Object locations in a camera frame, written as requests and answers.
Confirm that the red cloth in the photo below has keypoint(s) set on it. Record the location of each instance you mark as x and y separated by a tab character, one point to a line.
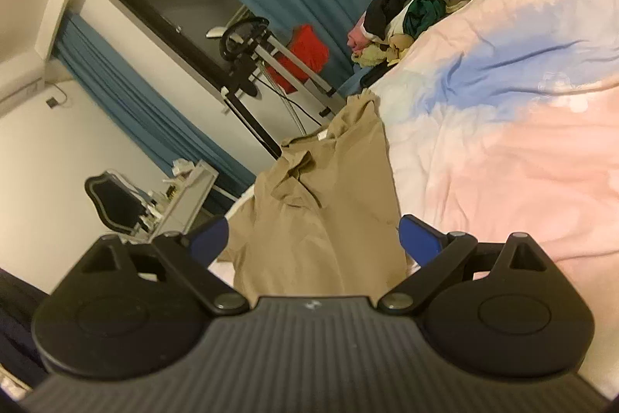
306	53

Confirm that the tan shirt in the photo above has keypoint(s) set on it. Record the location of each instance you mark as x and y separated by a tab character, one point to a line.
319	210

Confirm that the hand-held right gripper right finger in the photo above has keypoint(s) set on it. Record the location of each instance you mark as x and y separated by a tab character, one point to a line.
417	240

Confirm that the wall power socket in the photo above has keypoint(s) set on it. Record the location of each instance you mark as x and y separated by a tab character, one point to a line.
51	102

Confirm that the pile of mixed clothes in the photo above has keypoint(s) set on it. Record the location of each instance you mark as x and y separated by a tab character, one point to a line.
416	11

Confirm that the metal folding stand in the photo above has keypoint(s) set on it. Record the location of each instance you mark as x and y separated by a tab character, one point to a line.
261	60

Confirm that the pastel tie-dye bed blanket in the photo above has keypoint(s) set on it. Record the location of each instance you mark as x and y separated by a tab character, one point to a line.
503	113

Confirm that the grey cluttered desk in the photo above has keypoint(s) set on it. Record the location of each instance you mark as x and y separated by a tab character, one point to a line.
180	200

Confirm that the narrow blue curtain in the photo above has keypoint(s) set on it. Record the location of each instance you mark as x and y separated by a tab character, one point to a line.
140	103

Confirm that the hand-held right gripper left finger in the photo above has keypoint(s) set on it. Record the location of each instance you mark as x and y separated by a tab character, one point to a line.
211	238

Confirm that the dark window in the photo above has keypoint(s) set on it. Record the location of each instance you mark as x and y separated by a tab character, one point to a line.
179	1

